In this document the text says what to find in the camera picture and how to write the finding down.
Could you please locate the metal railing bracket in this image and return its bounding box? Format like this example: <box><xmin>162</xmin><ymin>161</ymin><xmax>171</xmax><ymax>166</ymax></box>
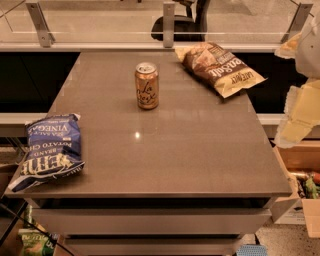
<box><xmin>163</xmin><ymin>1</ymin><xmax>175</xmax><ymax>48</ymax></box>
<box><xmin>281</xmin><ymin>3</ymin><xmax>313</xmax><ymax>43</ymax></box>
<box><xmin>25</xmin><ymin>0</ymin><xmax>55</xmax><ymax>48</ymax></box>

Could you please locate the black cable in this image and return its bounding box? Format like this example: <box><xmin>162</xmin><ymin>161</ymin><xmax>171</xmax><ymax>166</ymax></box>
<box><xmin>0</xmin><ymin>199</ymin><xmax>76</xmax><ymax>256</ymax></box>

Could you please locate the brown sea salt chips bag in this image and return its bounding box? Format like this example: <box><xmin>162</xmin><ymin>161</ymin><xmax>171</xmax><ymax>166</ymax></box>
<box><xmin>175</xmin><ymin>42</ymin><xmax>265</xmax><ymax>98</ymax></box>

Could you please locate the cardboard box with snacks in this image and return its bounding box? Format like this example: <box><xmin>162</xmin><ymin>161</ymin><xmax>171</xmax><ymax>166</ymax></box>
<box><xmin>271</xmin><ymin>140</ymin><xmax>320</xmax><ymax>238</ymax></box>

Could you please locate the lower grey drawer front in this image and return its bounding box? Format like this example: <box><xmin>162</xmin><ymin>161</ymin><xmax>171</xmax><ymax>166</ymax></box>
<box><xmin>65</xmin><ymin>238</ymin><xmax>243</xmax><ymax>256</ymax></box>

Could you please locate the orange LaCroix soda can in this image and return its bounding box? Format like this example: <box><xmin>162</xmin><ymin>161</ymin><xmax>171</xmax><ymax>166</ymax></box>
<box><xmin>135</xmin><ymin>62</ymin><xmax>159</xmax><ymax>110</ymax></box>

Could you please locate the upper grey drawer front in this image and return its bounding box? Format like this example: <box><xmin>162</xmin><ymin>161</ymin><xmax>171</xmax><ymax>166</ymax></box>
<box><xmin>33</xmin><ymin>208</ymin><xmax>271</xmax><ymax>235</ymax></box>

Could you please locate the grey drawer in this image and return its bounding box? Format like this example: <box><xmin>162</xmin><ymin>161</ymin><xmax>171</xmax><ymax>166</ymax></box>
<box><xmin>65</xmin><ymin>238</ymin><xmax>243</xmax><ymax>256</ymax></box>
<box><xmin>33</xmin><ymin>208</ymin><xmax>271</xmax><ymax>235</ymax></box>

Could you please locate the blue kettle chips bag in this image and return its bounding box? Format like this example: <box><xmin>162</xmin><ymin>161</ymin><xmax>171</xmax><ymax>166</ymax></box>
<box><xmin>9</xmin><ymin>113</ymin><xmax>85</xmax><ymax>192</ymax></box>

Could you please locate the middle metal railing bracket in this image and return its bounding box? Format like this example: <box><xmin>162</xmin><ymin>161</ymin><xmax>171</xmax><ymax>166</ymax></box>
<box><xmin>163</xmin><ymin>1</ymin><xmax>175</xmax><ymax>48</ymax></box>

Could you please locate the left metal railing bracket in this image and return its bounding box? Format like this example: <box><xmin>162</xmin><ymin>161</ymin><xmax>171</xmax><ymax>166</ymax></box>
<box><xmin>25</xmin><ymin>0</ymin><xmax>55</xmax><ymax>48</ymax></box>

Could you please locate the black office chair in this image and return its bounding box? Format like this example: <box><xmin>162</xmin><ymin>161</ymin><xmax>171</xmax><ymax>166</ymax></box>
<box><xmin>150</xmin><ymin>0</ymin><xmax>212</xmax><ymax>42</ymax></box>

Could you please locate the blue perforated basket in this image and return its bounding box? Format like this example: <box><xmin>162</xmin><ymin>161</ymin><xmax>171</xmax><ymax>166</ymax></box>
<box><xmin>236</xmin><ymin>244</ymin><xmax>268</xmax><ymax>256</ymax></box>

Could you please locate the right metal railing bracket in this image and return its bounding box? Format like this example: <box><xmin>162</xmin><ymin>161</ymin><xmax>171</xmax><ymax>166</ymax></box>
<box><xmin>281</xmin><ymin>3</ymin><xmax>313</xmax><ymax>43</ymax></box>

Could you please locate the green snack bag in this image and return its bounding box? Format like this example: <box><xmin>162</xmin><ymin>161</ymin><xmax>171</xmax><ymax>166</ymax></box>
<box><xmin>18</xmin><ymin>206</ymin><xmax>55</xmax><ymax>256</ymax></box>

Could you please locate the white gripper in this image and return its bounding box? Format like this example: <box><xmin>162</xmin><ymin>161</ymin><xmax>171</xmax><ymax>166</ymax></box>
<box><xmin>274</xmin><ymin>13</ymin><xmax>320</xmax><ymax>148</ymax></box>

